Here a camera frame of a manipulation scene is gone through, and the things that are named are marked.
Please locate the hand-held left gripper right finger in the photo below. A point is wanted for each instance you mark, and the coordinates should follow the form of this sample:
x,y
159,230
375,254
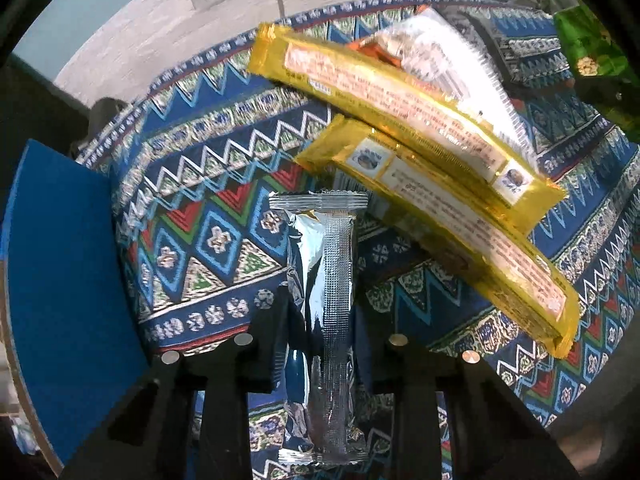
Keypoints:
x,y
430,410

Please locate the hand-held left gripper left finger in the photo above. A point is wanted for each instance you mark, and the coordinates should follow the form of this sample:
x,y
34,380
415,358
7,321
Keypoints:
x,y
220,410

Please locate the silver blue snack packet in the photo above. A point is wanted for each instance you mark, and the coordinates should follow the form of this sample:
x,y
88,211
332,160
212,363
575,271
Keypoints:
x,y
335,310

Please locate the green snack packet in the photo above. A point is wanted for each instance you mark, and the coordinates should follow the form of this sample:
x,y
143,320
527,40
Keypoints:
x,y
590,55

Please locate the long yellow biscuit pack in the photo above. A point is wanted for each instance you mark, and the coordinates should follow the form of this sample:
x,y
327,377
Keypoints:
x,y
475,240
400,105

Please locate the blue patterned tablecloth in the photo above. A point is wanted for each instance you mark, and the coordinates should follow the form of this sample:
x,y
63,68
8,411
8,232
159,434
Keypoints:
x,y
225,185

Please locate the white silver snack bag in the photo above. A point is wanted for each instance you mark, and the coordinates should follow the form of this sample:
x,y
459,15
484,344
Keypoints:
x,y
450,60

